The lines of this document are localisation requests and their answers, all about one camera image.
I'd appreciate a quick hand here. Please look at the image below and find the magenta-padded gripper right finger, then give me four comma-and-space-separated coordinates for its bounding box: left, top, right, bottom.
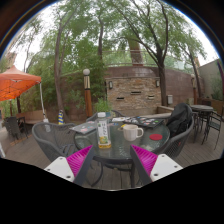
129, 144, 184, 187

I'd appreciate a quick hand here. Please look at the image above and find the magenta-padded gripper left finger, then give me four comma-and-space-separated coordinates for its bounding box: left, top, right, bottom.
43, 144, 97, 187

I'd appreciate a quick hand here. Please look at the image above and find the clear white-capped drink bottle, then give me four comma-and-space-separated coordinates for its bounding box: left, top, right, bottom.
96, 111, 112, 150

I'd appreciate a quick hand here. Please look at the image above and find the flat round red coaster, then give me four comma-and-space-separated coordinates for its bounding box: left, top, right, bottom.
148, 133, 164, 141

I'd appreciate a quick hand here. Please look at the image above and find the white ceramic mug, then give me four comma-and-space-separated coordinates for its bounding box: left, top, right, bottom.
122, 124, 145, 142

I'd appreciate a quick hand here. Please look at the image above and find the grey laptop with stickers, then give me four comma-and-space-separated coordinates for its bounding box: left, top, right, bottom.
69, 121, 98, 136

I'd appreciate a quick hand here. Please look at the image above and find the black laptop with stickers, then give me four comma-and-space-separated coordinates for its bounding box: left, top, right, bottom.
123, 115, 165, 129

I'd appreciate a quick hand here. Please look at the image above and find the blue yellow striped bollard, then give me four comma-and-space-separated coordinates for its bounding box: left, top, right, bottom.
57, 109, 65, 126

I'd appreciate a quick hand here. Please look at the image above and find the white booklet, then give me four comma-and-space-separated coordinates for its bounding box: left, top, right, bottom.
111, 116, 127, 123

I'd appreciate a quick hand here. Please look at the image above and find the black backpack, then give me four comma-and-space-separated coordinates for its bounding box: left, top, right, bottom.
165, 102, 194, 138

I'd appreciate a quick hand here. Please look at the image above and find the potted green plant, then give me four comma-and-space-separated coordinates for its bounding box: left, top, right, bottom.
94, 98, 113, 113

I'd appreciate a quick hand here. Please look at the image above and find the dark wicker chair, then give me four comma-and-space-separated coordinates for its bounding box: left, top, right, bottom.
1, 115, 29, 141

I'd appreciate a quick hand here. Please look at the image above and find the dark forked-trunk tree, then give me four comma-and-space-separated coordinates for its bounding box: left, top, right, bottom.
109, 0, 209, 108

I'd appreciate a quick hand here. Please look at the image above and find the black metal patio chair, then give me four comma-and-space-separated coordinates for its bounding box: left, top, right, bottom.
201, 111, 224, 150

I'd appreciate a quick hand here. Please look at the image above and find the round dark patio table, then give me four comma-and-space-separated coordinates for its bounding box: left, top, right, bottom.
190, 104, 214, 134

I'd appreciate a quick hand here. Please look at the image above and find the slender leaning-trunk tree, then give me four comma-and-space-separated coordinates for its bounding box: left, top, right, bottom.
19, 0, 111, 124

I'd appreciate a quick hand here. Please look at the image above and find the orange canopy tent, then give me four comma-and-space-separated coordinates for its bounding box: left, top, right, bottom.
0, 65, 47, 123

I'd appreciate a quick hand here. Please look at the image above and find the globe-topped wooden lamp post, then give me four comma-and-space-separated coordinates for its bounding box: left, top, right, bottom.
82, 68, 94, 118

